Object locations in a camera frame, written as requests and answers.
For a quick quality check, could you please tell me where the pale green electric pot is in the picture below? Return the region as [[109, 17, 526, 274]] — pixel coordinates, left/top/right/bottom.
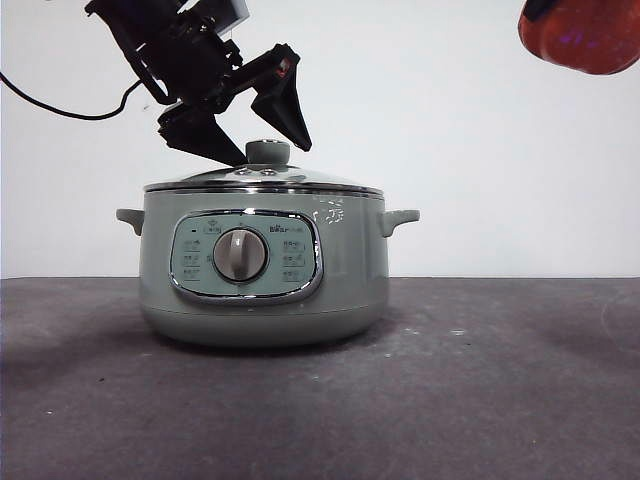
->
[[115, 191, 420, 347]]

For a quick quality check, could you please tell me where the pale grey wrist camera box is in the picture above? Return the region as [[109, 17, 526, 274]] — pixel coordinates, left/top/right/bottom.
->
[[174, 0, 251, 37]]

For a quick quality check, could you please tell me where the glass lid with green knob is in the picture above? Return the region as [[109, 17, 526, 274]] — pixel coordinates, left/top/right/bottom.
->
[[143, 139, 384, 195]]

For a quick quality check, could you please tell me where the orange toy pumpkin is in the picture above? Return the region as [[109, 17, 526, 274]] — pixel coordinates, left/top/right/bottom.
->
[[517, 0, 640, 76]]

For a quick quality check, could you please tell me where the black cable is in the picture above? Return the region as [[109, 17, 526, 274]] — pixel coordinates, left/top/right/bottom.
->
[[0, 71, 147, 121]]

